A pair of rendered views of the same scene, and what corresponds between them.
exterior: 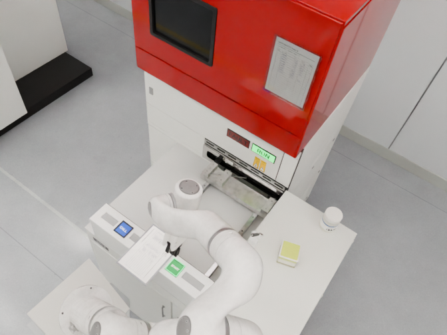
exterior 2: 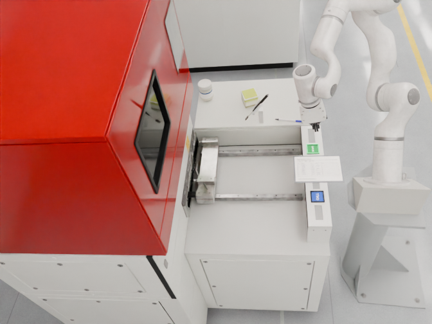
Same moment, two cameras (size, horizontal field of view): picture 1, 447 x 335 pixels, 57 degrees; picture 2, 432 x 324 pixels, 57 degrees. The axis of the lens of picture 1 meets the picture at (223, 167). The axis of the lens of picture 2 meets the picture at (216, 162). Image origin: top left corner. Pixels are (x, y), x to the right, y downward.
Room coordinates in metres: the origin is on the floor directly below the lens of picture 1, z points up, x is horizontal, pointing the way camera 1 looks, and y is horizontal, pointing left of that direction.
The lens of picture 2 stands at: (1.35, 1.09, 2.41)
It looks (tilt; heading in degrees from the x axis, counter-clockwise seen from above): 51 degrees down; 255
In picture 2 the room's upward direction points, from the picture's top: 12 degrees counter-clockwise
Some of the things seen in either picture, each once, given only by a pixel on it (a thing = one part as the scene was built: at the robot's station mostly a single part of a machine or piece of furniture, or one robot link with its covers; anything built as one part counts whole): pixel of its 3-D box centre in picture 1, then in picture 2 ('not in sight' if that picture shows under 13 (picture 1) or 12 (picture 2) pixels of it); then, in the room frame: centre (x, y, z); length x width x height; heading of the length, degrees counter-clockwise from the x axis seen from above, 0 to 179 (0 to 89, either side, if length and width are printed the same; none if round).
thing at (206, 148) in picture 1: (241, 173); (191, 172); (1.17, -0.09, 0.89); 0.44 x 0.02 x 0.10; 62
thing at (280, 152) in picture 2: (236, 239); (249, 152); (0.85, -0.10, 0.84); 0.50 x 0.02 x 0.03; 152
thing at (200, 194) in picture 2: (209, 169); (204, 194); (1.16, 0.06, 0.89); 0.08 x 0.03 x 0.03; 152
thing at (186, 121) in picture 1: (214, 135); (179, 188); (1.27, 0.06, 1.02); 0.82 x 0.03 x 0.40; 62
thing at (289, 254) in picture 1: (288, 254); (249, 98); (0.74, -0.30, 1.00); 0.07 x 0.07 x 0.07; 80
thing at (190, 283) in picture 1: (149, 256); (314, 180); (0.69, 0.23, 0.89); 0.55 x 0.09 x 0.14; 62
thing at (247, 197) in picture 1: (237, 190); (208, 170); (1.09, -0.08, 0.87); 0.36 x 0.08 x 0.03; 62
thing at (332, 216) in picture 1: (330, 219); (206, 90); (0.91, -0.46, 1.01); 0.07 x 0.07 x 0.10
